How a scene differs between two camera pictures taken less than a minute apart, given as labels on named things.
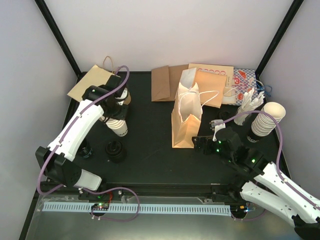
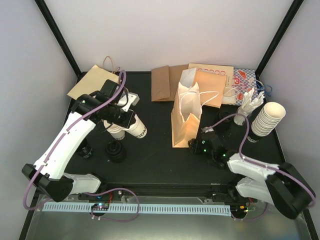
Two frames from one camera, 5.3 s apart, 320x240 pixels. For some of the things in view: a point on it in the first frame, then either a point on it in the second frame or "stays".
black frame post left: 58,34 stays
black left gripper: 121,116 → 130,120
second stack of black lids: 116,152 stays
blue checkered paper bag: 244,79 stays
